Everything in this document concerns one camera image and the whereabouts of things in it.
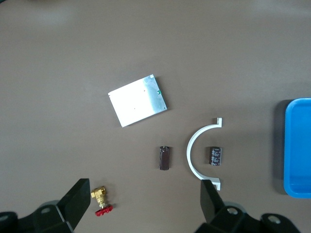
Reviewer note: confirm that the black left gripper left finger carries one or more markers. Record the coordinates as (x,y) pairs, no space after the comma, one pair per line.
(75,204)

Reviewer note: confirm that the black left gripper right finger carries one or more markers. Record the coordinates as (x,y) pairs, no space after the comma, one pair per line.
(211,207)

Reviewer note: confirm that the small dark purple component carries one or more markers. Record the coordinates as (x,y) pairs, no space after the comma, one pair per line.
(215,156)

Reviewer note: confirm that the plain brown capacitor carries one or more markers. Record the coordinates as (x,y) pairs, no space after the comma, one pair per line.
(164,157)

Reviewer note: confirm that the white curved pipe clamp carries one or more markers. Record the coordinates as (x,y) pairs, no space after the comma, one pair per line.
(190,150)

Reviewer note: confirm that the blue plastic tray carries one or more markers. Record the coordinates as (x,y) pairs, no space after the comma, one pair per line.
(298,145)

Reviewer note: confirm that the silver metal plate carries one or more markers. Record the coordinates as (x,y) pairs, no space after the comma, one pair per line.
(136,102)

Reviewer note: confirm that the brown table cover sheet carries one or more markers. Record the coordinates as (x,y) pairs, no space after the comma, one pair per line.
(73,72)

